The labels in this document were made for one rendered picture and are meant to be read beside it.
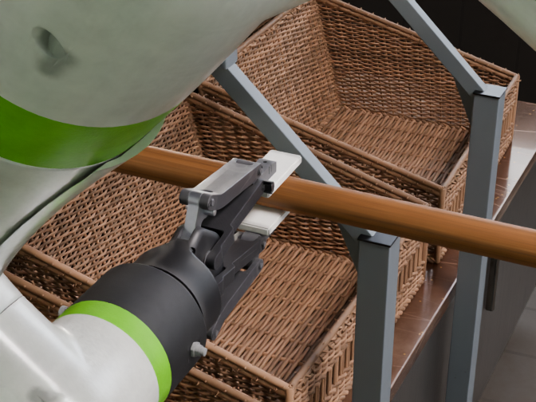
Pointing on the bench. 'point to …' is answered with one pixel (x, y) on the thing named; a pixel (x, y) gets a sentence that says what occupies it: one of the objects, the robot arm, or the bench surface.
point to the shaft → (355, 208)
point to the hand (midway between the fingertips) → (269, 191)
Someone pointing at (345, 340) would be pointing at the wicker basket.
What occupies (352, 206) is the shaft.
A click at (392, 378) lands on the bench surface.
